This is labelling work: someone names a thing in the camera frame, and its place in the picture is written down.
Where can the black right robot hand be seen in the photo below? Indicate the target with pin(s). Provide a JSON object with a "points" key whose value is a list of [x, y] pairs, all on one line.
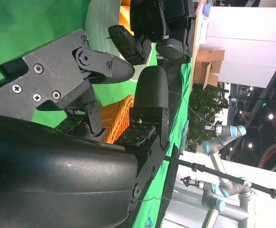
{"points": [[57, 178]]}

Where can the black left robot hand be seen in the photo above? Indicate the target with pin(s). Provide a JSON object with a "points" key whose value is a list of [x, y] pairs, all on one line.
{"points": [[152, 19]]}

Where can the large orange striped bread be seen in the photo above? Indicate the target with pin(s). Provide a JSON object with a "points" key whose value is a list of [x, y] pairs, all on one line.
{"points": [[124, 19]]}

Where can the grey-green round bowl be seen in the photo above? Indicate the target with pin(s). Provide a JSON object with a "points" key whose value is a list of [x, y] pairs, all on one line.
{"points": [[99, 23]]}

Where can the orange wicker basket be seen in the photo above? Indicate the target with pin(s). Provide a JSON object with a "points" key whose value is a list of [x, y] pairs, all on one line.
{"points": [[114, 111]]}

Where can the blue round object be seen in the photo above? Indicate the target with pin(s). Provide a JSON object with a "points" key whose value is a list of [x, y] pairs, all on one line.
{"points": [[207, 9]]}

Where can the brown cardboard box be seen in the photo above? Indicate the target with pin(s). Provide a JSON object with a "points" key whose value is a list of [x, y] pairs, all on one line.
{"points": [[206, 66]]}

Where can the green leafy plant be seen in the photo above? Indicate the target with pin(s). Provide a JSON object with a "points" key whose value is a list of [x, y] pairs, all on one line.
{"points": [[204, 102]]}

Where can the blue tablecloth clip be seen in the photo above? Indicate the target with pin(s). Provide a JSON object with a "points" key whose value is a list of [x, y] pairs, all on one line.
{"points": [[149, 222], [184, 137]]}

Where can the black pole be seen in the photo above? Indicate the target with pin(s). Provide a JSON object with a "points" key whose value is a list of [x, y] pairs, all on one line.
{"points": [[211, 169]]}

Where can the red wheel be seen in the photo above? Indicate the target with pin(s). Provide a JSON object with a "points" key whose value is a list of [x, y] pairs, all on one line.
{"points": [[266, 153]]}

